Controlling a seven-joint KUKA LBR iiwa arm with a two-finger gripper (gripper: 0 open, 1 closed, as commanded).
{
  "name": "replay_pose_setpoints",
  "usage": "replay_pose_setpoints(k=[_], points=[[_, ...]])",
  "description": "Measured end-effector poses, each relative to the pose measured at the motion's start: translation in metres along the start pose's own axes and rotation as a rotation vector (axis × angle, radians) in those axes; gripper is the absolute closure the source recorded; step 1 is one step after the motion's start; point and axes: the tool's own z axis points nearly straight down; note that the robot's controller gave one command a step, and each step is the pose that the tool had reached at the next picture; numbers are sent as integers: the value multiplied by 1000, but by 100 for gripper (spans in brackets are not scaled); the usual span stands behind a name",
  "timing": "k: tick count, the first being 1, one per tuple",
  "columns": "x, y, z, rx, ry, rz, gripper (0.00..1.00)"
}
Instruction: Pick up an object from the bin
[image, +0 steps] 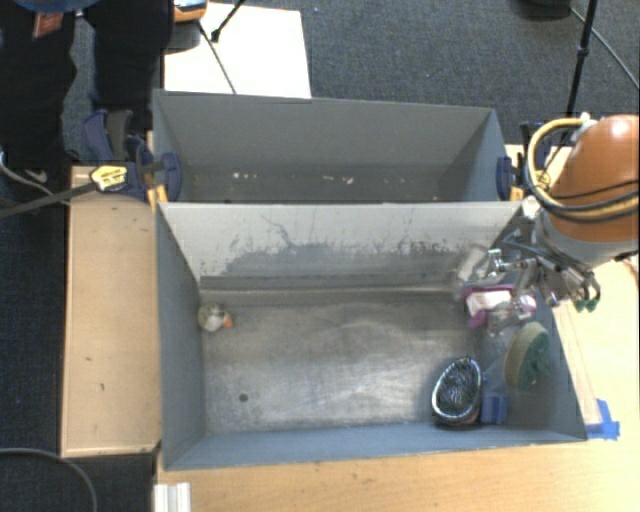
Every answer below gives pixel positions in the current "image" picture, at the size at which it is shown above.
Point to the pink and white box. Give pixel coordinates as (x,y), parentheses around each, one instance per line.
(477,302)

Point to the dark oval mesh bowl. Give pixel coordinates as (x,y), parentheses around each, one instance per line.
(456,395)

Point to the grey metal bin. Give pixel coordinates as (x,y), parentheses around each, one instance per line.
(325,360)

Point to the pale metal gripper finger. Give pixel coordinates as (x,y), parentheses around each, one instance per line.
(510,316)
(479,266)

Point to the yellow and green sponge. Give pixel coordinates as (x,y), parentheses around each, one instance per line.
(526,356)

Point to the person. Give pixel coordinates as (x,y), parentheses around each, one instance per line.
(37,75)

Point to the pale wood flat board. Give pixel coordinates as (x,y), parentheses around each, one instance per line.
(112,325)

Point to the clear plastic bottle blue cap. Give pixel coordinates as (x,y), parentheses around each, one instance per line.
(495,407)

